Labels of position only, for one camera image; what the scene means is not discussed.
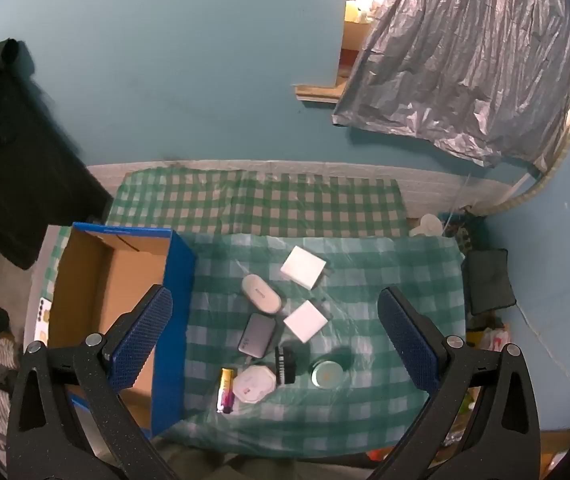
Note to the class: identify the green checked tablecloth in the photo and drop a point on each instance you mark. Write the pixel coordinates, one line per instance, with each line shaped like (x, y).
(365, 270)

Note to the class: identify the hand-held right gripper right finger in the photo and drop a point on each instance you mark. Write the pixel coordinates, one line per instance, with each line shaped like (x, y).
(410, 340)

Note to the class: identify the white smartphone with gold stickers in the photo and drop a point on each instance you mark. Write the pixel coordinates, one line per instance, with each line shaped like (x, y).
(42, 320)

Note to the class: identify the black travel adapter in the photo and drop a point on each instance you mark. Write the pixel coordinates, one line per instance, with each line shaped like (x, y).
(287, 365)

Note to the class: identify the black cushion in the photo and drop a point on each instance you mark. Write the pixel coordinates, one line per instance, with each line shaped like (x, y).
(490, 280)

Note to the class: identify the white plastic bag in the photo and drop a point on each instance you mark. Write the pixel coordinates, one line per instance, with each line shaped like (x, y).
(427, 225)

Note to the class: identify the wooden ledge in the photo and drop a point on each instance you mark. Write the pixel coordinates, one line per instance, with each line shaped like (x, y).
(317, 92)

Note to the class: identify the gold and pink battery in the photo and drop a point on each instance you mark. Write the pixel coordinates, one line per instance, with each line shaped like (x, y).
(226, 390)

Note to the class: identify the green metal tin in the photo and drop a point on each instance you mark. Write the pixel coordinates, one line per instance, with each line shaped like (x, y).
(327, 374)

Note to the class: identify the white charger block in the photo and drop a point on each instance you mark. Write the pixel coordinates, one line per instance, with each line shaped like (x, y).
(302, 266)
(305, 321)

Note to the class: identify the grey white adapter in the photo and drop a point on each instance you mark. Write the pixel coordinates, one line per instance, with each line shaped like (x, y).
(253, 384)

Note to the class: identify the grey power bank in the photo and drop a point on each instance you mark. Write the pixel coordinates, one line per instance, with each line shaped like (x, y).
(256, 335)

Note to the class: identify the pale pink earbud case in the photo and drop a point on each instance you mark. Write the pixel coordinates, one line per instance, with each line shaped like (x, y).
(261, 293)

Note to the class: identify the blue cardboard box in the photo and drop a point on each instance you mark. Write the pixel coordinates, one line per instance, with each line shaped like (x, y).
(115, 280)

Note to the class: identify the black hanging cloth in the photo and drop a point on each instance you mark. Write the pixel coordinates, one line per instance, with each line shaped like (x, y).
(15, 160)

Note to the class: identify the silver crinkled tarp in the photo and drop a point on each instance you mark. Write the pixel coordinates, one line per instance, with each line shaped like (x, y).
(465, 60)

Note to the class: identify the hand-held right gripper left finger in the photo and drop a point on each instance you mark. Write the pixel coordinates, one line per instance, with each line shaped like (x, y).
(140, 340)

